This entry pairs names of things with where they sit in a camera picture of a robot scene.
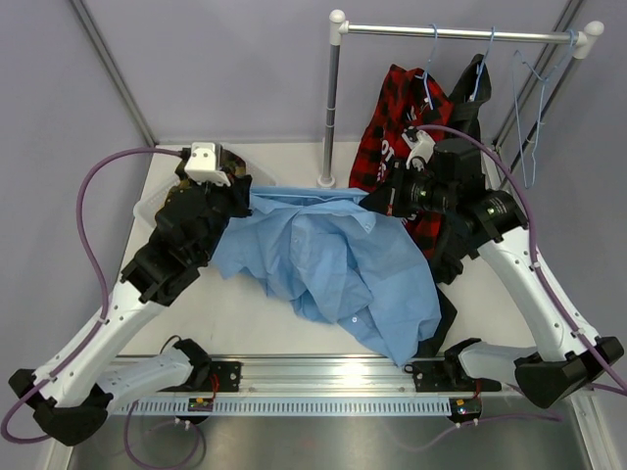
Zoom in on blue hanger of red shirt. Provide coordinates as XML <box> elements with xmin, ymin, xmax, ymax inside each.
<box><xmin>421</xmin><ymin>23</ymin><xmax>439</xmax><ymax>111</ymax></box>

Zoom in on metal clothes rack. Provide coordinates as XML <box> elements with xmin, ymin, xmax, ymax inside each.
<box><xmin>317</xmin><ymin>1</ymin><xmax>604</xmax><ymax>189</ymax></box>

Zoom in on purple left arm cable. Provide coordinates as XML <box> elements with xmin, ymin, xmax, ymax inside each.
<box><xmin>0</xmin><ymin>148</ymin><xmax>190</xmax><ymax>443</ymax></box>

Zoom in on yellow plaid shirt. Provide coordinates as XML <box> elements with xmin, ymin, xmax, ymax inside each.
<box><xmin>172</xmin><ymin>143</ymin><xmax>247</xmax><ymax>192</ymax></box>

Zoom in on purple cable loop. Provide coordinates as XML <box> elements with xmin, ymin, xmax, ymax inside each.
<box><xmin>381</xmin><ymin>413</ymin><xmax>562</xmax><ymax>450</ymax></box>
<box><xmin>121</xmin><ymin>400</ymin><xmax>210</xmax><ymax>469</ymax></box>

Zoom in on white plastic basket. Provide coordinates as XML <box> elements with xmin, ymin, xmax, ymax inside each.
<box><xmin>133</xmin><ymin>144</ymin><xmax>278</xmax><ymax>230</ymax></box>

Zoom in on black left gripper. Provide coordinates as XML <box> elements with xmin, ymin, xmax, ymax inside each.
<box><xmin>185</xmin><ymin>166</ymin><xmax>251</xmax><ymax>262</ymax></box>

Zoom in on purple cable loop left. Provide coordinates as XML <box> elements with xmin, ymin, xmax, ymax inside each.
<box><xmin>121</xmin><ymin>400</ymin><xmax>210</xmax><ymax>469</ymax></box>

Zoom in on purple cable loop right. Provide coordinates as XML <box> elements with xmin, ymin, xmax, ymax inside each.
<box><xmin>381</xmin><ymin>413</ymin><xmax>562</xmax><ymax>450</ymax></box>

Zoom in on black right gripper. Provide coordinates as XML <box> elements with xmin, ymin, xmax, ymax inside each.
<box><xmin>362</xmin><ymin>160</ymin><xmax>458</xmax><ymax>217</ymax></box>

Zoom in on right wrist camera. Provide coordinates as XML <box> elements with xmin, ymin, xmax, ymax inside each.
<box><xmin>402</xmin><ymin>126</ymin><xmax>435</xmax><ymax>171</ymax></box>

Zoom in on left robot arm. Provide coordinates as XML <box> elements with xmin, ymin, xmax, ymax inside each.
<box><xmin>9</xmin><ymin>175</ymin><xmax>253</xmax><ymax>447</ymax></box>

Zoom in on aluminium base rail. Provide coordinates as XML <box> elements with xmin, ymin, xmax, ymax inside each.
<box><xmin>107</xmin><ymin>354</ymin><xmax>525</xmax><ymax>393</ymax></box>

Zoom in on blue hanger of grey shirt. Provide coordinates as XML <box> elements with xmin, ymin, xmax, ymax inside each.
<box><xmin>469</xmin><ymin>26</ymin><xmax>497</xmax><ymax>102</ymax></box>

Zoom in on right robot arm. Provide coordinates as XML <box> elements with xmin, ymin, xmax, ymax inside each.
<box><xmin>361</xmin><ymin>138</ymin><xmax>624</xmax><ymax>408</ymax></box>

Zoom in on white slotted cable duct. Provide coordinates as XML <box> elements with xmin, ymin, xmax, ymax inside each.
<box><xmin>115</xmin><ymin>397</ymin><xmax>452</xmax><ymax>417</ymax></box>

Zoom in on light blue wire hanger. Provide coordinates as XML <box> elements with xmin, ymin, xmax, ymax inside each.
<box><xmin>510</xmin><ymin>29</ymin><xmax>577</xmax><ymax>189</ymax></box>

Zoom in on red black plaid shirt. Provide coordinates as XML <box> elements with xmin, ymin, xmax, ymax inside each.
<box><xmin>348</xmin><ymin>63</ymin><xmax>453</xmax><ymax>260</ymax></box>

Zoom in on light blue shirt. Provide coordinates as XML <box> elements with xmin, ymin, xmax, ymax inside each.
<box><xmin>212</xmin><ymin>186</ymin><xmax>442</xmax><ymax>366</ymax></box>

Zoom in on dark grey striped shirt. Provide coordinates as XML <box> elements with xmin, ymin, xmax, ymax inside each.
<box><xmin>411</xmin><ymin>54</ymin><xmax>492</xmax><ymax>357</ymax></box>

